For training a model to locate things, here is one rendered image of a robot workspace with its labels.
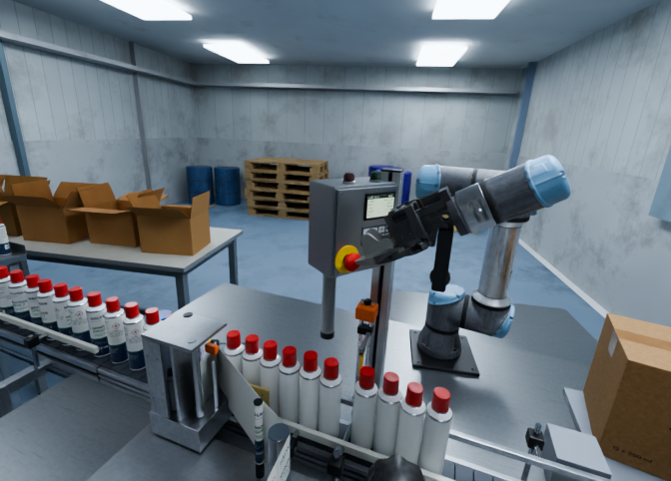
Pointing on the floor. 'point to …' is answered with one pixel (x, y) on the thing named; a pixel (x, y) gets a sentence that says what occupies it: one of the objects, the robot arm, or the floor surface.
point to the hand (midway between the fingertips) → (362, 262)
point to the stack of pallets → (281, 185)
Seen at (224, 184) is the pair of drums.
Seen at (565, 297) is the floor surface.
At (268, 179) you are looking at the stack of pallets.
